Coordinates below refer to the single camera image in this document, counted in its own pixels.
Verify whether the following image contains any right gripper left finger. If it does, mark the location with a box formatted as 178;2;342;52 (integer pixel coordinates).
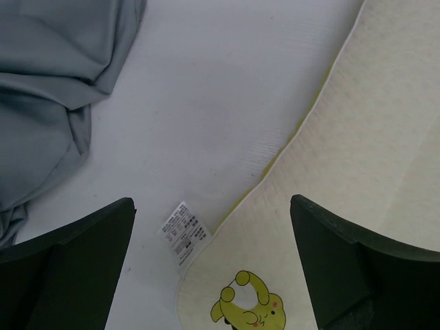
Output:
1;197;136;330

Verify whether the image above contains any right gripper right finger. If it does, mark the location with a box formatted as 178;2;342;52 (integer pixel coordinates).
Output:
290;195;439;329

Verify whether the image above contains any cream yellow pillow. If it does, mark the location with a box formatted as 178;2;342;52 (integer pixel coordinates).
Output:
177;1;439;329

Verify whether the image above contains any grey pillowcase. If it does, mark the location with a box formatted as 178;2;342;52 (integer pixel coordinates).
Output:
1;1;146;248

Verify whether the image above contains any white pillow care label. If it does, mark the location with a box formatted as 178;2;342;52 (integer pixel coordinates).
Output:
158;201;212;276

